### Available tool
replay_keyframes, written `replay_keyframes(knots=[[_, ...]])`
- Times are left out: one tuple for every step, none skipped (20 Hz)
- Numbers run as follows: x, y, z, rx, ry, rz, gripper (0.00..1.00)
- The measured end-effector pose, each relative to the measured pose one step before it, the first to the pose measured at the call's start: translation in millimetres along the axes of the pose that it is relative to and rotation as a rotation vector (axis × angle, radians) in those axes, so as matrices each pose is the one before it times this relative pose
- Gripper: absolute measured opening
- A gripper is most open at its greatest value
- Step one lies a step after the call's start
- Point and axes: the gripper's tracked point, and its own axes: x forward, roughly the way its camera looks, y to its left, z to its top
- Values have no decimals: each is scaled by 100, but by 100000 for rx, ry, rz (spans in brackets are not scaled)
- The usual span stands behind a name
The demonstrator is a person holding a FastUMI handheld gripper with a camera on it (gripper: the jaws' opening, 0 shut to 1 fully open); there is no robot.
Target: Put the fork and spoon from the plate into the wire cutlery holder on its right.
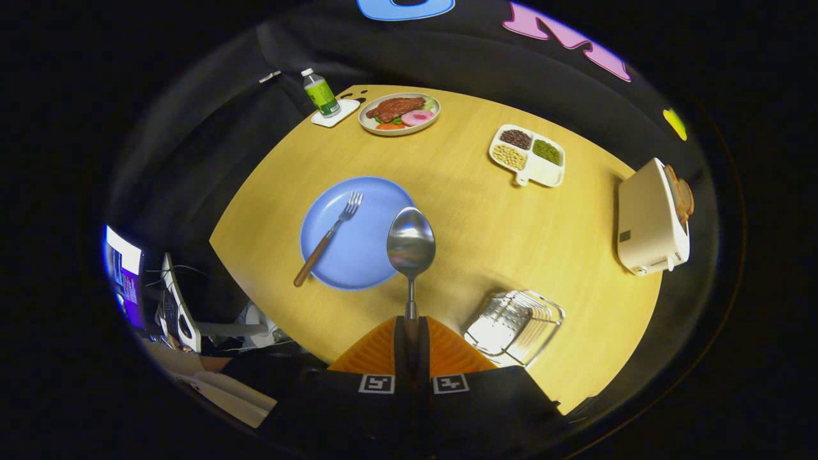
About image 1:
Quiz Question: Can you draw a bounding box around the black backdrop cloth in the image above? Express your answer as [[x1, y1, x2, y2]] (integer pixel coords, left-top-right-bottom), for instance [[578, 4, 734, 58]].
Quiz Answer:
[[105, 0, 745, 422]]

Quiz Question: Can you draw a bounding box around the metal fork with wooden handle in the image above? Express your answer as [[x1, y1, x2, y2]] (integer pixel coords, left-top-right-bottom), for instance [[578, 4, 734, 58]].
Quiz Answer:
[[293, 191, 364, 288]]

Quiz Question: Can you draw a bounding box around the white toaster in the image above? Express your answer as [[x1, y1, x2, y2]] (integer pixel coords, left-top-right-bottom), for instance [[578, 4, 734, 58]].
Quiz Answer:
[[617, 157, 692, 277]]

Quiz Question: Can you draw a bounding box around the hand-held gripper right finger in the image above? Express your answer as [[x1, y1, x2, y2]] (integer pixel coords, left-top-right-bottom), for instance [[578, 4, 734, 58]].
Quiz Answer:
[[413, 315, 569, 448]]

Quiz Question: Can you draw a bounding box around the computer monitor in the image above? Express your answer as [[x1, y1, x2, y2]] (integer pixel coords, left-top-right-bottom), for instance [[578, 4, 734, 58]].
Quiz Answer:
[[104, 225, 146, 330]]

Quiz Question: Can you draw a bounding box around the metal spoon with wooden handle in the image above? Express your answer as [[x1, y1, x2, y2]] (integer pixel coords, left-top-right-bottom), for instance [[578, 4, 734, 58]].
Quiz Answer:
[[386, 206, 436, 358]]

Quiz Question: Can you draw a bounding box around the perforated metal tray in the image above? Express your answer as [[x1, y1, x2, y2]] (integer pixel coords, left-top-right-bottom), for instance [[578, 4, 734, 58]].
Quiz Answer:
[[463, 289, 566, 368]]

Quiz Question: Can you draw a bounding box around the white square coaster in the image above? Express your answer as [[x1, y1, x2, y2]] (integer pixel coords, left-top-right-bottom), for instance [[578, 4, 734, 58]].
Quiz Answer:
[[311, 98, 361, 128]]

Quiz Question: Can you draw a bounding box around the white keyboard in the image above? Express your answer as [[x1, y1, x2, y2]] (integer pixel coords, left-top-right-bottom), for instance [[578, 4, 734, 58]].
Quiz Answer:
[[157, 252, 202, 353]]

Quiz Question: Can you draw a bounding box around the white plastic object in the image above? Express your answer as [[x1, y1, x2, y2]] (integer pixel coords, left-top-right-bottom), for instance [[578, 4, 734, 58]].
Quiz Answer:
[[242, 302, 285, 347]]

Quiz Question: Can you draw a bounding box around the white divided dish of beans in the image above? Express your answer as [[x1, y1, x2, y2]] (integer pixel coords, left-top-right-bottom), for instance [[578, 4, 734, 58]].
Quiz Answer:
[[488, 124, 566, 188]]

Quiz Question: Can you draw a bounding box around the green label water bottle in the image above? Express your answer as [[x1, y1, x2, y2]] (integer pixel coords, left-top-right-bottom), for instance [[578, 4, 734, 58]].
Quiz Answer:
[[301, 68, 341, 119]]

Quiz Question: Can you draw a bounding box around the toast bread slice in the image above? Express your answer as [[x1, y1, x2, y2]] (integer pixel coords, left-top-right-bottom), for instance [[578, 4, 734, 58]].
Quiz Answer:
[[663, 164, 683, 218], [677, 178, 695, 226]]

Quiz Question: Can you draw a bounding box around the plate of steak and vegetables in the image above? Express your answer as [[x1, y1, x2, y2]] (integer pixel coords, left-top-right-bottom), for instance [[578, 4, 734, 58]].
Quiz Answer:
[[358, 93, 442, 137]]

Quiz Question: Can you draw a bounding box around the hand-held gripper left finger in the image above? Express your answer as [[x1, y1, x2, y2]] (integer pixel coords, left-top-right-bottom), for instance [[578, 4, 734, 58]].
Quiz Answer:
[[256, 315, 413, 448]]

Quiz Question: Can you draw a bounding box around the blue round plate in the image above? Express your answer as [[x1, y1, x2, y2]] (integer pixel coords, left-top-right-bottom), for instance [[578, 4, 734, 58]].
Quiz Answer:
[[300, 176, 419, 291]]

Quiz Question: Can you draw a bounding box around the beige cardboard box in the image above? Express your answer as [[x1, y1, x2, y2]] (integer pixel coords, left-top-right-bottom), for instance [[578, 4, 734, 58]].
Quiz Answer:
[[144, 339, 280, 429]]

